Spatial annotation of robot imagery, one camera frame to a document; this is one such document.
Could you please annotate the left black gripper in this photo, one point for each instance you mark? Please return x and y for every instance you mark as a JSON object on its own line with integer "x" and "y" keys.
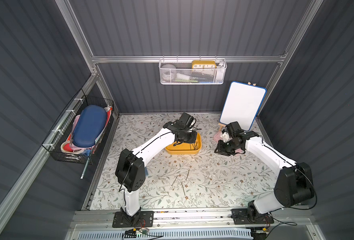
{"x": 183, "y": 137}

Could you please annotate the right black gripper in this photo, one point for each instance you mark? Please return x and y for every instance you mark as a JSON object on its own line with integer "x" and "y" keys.
{"x": 225, "y": 147}

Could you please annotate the yellow plastic storage box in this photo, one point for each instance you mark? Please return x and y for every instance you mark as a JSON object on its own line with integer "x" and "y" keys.
{"x": 185, "y": 149}

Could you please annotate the pink pencil case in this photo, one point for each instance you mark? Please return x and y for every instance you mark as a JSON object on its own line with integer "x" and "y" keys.
{"x": 218, "y": 137}

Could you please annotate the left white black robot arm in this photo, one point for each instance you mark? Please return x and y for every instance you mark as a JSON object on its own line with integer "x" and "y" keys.
{"x": 131, "y": 168}

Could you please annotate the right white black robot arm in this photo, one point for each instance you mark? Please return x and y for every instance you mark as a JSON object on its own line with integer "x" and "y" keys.
{"x": 294, "y": 183}

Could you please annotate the small wooden easel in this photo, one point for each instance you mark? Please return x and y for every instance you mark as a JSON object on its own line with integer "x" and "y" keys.
{"x": 221, "y": 126}

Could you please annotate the white tape roll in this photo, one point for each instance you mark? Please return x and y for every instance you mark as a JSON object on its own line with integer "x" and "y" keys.
{"x": 168, "y": 72}

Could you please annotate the yellow clock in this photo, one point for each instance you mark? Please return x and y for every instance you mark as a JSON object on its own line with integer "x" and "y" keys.
{"x": 204, "y": 64}

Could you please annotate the blue oval case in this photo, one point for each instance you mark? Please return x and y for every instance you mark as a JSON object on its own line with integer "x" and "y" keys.
{"x": 90, "y": 125}

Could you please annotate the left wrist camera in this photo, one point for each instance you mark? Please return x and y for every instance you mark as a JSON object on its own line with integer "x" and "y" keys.
{"x": 186, "y": 121}

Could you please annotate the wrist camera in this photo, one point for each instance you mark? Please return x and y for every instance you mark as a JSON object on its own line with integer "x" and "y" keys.
{"x": 234, "y": 130}
{"x": 186, "y": 121}

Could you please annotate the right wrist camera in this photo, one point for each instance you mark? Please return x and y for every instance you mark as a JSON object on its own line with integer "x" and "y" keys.
{"x": 234, "y": 130}

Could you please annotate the white board with blue frame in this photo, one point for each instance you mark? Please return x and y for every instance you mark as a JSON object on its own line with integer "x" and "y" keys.
{"x": 242, "y": 104}

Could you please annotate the white wire wall basket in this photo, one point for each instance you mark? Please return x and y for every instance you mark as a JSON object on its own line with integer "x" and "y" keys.
{"x": 188, "y": 76}

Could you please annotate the black wire side basket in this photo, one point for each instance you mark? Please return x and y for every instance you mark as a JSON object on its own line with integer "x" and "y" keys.
{"x": 60, "y": 144}

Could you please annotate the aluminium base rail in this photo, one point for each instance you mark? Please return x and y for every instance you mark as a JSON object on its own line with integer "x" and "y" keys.
{"x": 182, "y": 218}

